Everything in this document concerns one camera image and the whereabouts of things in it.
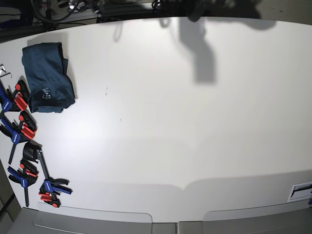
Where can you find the dark blue T-shirt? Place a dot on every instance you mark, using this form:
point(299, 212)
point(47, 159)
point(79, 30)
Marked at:
point(51, 90)

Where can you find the right grey chair back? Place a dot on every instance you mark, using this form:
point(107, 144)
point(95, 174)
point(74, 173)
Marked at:
point(287, 218)

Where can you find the blue red bar clamp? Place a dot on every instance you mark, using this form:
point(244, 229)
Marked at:
point(51, 187)
point(23, 132)
point(26, 176)
point(16, 101)

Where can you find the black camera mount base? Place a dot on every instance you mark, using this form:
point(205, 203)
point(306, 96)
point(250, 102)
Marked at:
point(196, 9)

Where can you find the top blue red bar clamp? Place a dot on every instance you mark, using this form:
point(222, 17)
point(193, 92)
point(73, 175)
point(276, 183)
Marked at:
point(16, 101)

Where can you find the left grey chair back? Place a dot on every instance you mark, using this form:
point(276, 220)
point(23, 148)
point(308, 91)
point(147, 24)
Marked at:
point(68, 220)

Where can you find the metal hex key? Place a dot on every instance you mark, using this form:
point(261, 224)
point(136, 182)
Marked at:
point(3, 72)

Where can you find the bottom blue red bar clamp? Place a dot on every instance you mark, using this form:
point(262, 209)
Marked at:
point(51, 187)

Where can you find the grey chair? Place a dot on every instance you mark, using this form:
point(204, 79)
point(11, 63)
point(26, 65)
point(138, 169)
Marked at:
point(68, 220)
point(287, 218)

